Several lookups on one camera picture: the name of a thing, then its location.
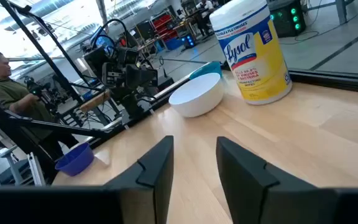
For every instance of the Lysol wipes canister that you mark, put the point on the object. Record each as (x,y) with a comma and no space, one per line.
(256,62)

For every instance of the dark blue bowl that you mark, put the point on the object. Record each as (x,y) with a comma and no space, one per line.
(75,161)

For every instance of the person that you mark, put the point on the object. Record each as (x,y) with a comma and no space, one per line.
(9,93)
(204,12)

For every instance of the black computer tower green lights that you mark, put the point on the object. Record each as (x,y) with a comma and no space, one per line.
(286,18)

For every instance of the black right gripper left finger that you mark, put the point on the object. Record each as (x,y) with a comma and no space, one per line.
(154,161)

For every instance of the teal bowl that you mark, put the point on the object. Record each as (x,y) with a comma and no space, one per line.
(208,69)

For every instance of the red storage shelf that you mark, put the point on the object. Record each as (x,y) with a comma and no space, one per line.
(165,26)

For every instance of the blue bin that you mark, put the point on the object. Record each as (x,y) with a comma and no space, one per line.
(173,43)

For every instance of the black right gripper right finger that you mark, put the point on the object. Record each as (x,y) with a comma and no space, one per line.
(247,186)

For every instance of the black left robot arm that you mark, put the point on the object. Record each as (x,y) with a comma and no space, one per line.
(129,102)

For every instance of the wooden board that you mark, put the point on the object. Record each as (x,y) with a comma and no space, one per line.
(94,101)

